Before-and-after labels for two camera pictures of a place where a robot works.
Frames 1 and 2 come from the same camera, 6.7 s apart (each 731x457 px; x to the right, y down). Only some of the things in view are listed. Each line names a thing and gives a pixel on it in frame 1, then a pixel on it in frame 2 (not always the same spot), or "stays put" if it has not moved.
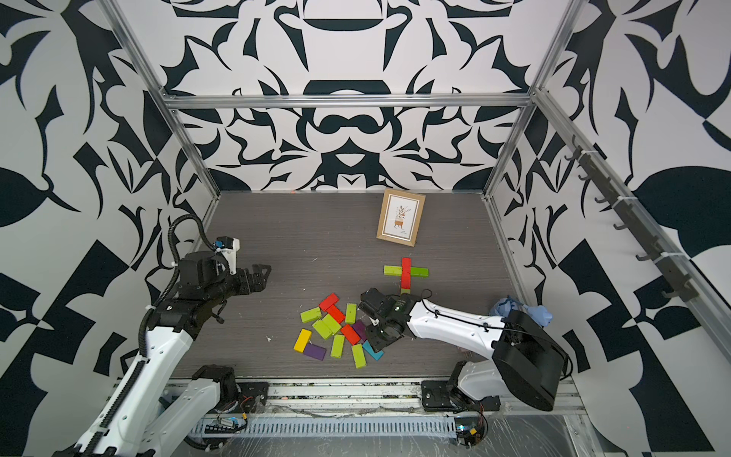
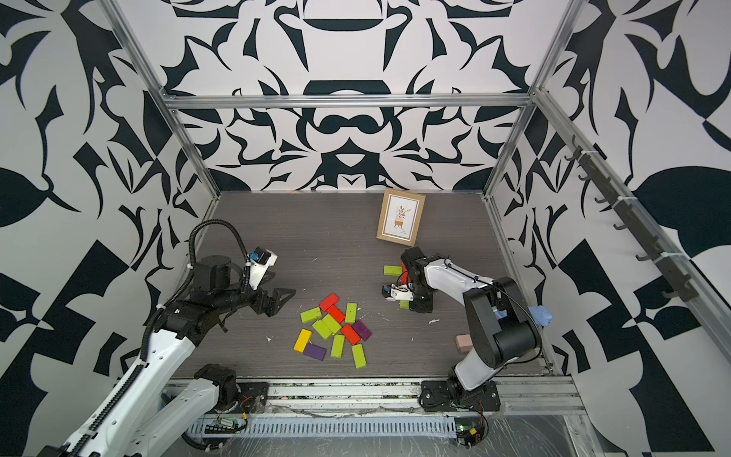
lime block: (337, 347) stays put
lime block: (392, 269) stays put
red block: (328, 302) stays put
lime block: (351, 313) stays put
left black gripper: (258, 279) to (276, 303)
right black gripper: (372, 342) to (422, 307)
